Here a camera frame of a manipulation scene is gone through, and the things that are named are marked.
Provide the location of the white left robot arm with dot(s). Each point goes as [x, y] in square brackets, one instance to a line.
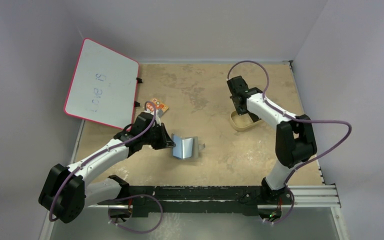
[68, 189]

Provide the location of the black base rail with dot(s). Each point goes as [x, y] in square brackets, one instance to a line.
[242, 199]

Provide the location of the beige oval tray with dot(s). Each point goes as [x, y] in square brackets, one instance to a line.
[242, 123]

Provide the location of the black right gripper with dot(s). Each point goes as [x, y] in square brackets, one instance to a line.
[240, 108]

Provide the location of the pink framed whiteboard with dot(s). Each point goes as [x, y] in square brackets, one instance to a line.
[103, 87]

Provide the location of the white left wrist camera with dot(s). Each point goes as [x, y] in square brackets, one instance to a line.
[155, 114]

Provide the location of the orange circuit board card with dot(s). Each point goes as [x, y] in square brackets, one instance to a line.
[157, 105]

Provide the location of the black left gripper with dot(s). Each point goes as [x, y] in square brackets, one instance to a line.
[165, 140]

